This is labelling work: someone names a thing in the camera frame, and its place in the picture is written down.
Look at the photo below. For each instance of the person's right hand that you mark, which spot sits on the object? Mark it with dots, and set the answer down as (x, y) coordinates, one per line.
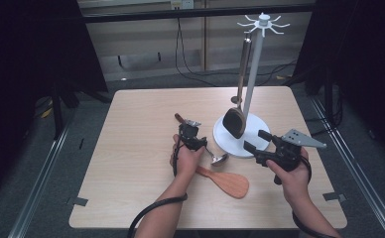
(296, 185)

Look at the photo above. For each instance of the white wall socket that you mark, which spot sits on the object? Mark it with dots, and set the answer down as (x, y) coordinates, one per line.
(182, 4)

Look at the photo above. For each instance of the dark curtain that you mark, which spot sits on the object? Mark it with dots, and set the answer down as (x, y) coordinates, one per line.
(22, 66)
(362, 49)

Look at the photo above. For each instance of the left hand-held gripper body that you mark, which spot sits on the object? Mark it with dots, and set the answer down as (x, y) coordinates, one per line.
(189, 135)

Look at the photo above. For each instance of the black horizontal bar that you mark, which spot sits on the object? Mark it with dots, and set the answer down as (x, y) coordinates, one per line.
(193, 14)

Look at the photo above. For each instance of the wooden rice paddle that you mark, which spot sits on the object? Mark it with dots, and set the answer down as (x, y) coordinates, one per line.
(230, 183)

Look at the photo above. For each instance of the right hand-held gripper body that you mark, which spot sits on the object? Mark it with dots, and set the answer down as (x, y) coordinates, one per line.
(288, 153)

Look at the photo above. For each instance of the person's left hand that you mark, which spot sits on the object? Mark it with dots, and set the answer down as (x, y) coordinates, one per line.
(185, 163)

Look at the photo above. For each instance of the grey tape strip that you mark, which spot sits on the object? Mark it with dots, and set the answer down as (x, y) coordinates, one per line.
(78, 201)
(334, 197)

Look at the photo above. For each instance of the white utensil rack stand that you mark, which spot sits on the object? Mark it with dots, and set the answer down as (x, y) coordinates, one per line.
(256, 66)

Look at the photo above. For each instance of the metal floor rail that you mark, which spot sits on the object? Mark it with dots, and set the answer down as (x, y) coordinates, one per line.
(38, 188)
(362, 178)

